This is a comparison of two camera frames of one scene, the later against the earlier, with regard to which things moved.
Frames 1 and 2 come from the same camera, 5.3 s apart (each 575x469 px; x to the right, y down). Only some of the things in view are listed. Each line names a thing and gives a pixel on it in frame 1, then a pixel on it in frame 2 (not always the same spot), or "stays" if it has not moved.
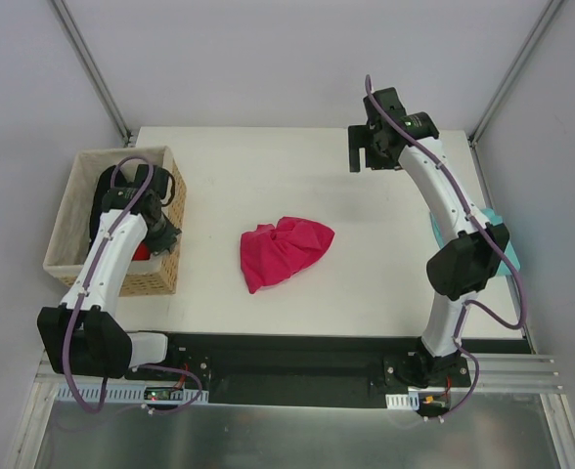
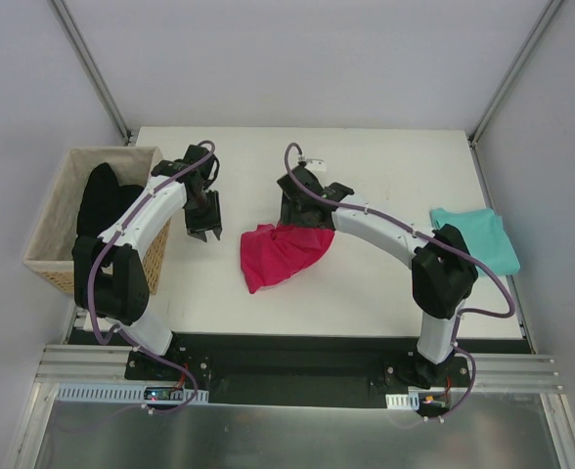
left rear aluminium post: (95, 69) stays
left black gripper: (105, 210) -> (202, 220)
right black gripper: (358, 148) -> (297, 215)
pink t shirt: (272, 253) stays
